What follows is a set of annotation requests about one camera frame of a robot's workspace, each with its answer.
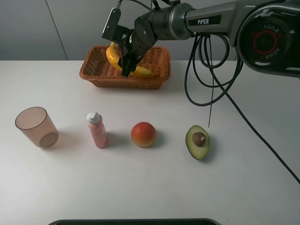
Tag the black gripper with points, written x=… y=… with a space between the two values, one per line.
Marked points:
x=133 y=48

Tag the yellow banana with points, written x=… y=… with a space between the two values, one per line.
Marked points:
x=113 y=58

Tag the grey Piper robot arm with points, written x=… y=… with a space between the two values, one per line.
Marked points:
x=265 y=33

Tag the brown wicker basket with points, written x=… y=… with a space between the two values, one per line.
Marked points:
x=98 y=70

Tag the pink bottle with white cap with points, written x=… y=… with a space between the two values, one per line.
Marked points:
x=97 y=129

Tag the red yellow peach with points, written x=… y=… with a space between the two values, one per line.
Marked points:
x=143 y=134

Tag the halved avocado with pit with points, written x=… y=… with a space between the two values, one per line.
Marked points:
x=198 y=142

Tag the brown translucent plastic cup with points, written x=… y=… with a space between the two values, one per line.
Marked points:
x=36 y=124

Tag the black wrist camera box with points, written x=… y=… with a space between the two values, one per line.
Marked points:
x=112 y=31

